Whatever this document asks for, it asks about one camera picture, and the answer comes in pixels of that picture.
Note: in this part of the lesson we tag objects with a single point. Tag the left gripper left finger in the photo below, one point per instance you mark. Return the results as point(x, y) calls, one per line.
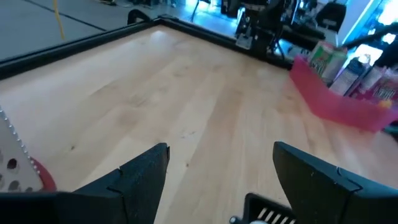
point(130, 193)

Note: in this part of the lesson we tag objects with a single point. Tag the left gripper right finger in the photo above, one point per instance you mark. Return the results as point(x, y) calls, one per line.
point(326, 193)

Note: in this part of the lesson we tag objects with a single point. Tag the yellow Corn Pops box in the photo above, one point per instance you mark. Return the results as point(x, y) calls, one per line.
point(385, 104)

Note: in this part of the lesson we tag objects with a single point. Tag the black-lidded purple-label spice jar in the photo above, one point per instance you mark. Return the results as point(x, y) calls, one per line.
point(349, 76)

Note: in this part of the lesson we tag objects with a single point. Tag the purple Raisin Bran box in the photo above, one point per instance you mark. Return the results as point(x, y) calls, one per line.
point(387, 90)

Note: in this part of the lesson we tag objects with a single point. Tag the green Apple Jacks box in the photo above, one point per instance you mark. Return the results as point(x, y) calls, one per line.
point(323, 59)

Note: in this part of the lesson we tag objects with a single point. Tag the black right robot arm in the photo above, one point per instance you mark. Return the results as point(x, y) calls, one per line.
point(261, 34)

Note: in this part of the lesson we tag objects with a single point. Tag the black plastic basket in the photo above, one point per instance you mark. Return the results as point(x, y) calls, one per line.
point(258, 203)

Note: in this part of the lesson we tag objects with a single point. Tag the pink plastic bin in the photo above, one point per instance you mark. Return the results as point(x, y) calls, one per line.
point(335, 109)

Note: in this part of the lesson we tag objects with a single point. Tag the black office chair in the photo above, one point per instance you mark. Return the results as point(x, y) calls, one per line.
point(331, 15)

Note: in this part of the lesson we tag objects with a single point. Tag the black table-edge clamp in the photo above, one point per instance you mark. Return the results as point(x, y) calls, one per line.
point(138, 14)

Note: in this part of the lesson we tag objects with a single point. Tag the black table frame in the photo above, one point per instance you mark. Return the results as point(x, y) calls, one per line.
point(62, 51)

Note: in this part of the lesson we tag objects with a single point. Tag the black frame strut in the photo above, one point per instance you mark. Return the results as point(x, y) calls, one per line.
point(373, 35)

